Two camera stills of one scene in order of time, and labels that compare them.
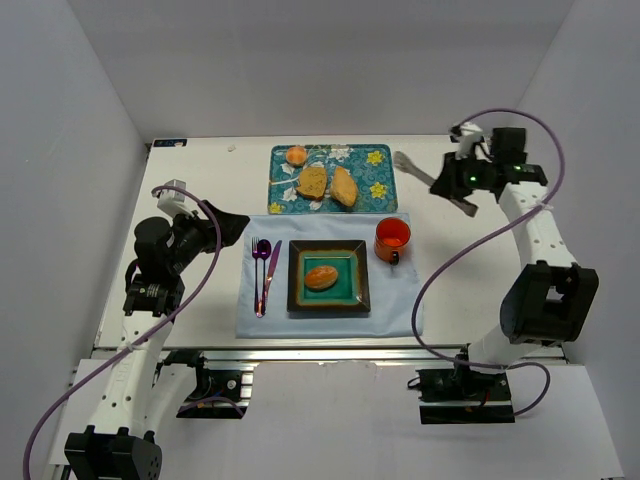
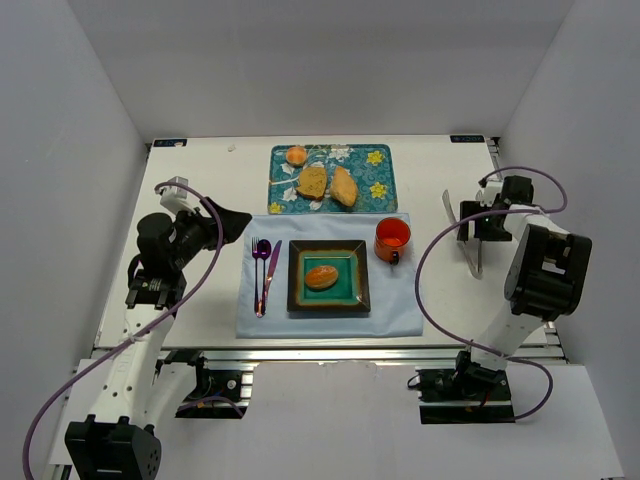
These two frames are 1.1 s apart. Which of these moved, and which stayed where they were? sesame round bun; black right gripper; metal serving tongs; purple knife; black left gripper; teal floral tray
Moved: black right gripper; metal serving tongs
Stayed: teal floral tray; black left gripper; purple knife; sesame round bun
